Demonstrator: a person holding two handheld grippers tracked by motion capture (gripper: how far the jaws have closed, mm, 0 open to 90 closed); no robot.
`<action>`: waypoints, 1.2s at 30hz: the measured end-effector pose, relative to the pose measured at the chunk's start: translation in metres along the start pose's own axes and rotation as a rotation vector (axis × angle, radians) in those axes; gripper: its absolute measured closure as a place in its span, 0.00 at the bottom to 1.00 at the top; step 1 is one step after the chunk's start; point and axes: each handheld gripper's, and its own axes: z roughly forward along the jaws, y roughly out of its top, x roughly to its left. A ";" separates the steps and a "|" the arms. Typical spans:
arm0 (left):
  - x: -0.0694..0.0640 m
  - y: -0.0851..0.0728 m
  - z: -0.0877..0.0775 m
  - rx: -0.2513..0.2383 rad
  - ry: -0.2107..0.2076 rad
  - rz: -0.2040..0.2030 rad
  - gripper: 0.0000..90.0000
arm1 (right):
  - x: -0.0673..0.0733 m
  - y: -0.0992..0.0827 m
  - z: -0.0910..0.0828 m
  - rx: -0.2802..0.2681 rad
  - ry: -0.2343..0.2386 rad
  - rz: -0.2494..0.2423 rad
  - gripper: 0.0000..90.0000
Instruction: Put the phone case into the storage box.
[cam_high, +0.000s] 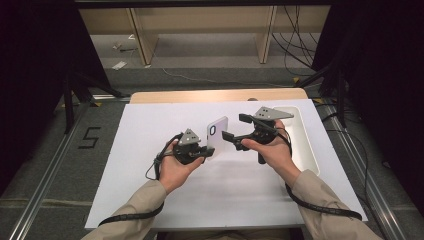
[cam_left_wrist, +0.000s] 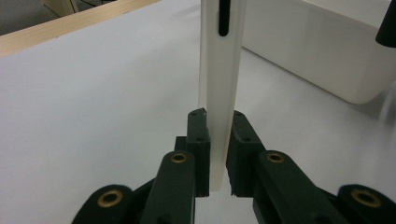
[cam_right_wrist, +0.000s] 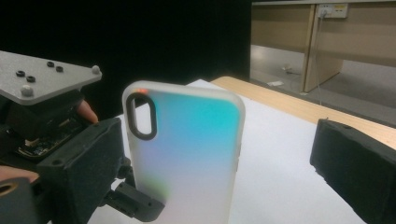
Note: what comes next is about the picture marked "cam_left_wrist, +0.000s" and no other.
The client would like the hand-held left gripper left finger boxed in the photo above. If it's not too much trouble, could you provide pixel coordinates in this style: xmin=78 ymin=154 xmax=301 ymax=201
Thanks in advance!
xmin=139 ymin=107 xmax=212 ymax=224

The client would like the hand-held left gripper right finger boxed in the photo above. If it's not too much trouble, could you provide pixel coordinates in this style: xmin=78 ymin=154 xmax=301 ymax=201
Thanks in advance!
xmin=225 ymin=109 xmax=350 ymax=224

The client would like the white plastic bin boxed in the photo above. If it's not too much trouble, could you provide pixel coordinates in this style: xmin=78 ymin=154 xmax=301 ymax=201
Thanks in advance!
xmin=241 ymin=0 xmax=396 ymax=105

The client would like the iridescent phone case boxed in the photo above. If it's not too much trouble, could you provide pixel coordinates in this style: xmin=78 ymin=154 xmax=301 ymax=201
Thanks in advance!
xmin=197 ymin=0 xmax=248 ymax=193

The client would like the white foam board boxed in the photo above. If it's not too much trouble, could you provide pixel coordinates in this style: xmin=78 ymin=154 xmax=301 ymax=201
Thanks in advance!
xmin=0 ymin=0 xmax=396 ymax=224

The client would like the wooden table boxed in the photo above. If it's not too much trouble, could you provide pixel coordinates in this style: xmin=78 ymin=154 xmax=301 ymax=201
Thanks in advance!
xmin=0 ymin=0 xmax=161 ymax=59

